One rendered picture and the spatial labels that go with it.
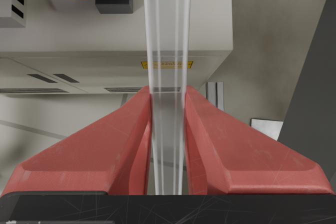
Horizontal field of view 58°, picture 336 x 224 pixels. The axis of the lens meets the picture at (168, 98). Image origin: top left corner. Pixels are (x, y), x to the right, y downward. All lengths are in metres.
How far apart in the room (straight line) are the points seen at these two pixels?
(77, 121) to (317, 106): 0.98
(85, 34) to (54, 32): 0.05
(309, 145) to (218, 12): 0.33
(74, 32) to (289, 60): 0.85
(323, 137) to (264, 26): 1.01
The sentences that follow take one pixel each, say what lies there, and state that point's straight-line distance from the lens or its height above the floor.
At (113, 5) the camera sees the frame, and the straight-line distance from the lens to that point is 0.45.
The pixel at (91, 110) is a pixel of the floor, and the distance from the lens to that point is 1.10.
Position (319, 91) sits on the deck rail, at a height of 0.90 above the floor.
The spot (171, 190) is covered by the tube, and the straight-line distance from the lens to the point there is 0.16.
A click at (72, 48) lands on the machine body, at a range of 0.48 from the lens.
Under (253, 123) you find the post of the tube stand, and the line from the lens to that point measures 1.09.
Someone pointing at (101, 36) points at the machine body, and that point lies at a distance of 0.47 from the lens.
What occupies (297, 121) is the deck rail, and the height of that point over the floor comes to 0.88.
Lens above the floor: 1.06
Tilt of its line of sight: 84 degrees down
